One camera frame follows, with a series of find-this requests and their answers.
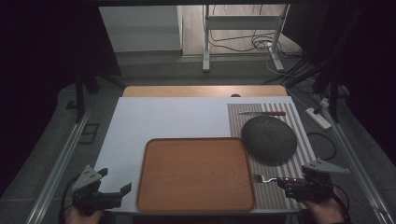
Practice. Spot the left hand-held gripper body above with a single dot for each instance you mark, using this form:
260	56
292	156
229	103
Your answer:
90	194

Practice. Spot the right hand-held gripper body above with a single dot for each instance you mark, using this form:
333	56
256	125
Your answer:
317	183

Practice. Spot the person's left hand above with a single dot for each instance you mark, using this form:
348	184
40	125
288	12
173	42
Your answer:
81	217

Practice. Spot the person's right hand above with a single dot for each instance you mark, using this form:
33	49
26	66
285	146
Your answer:
323	211

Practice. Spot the striped placemat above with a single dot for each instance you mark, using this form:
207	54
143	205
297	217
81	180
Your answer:
274	199

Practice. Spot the dark round plate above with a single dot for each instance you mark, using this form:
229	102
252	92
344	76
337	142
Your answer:
269	139

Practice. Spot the white power strip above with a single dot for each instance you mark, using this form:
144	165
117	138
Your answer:
318	118

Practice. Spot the brown wooden tray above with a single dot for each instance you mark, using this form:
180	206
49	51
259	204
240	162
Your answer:
196	174

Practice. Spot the black stand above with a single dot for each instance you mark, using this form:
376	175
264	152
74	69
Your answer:
80	93
333	93

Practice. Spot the white table sheet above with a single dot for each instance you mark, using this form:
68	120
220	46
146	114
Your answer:
174	119

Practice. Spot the black floor frame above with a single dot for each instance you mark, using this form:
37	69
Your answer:
88	133

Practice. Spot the metal floor rail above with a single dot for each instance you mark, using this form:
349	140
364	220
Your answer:
59	165
358	165

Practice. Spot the white metal desk frame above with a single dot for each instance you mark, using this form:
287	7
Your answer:
206	40

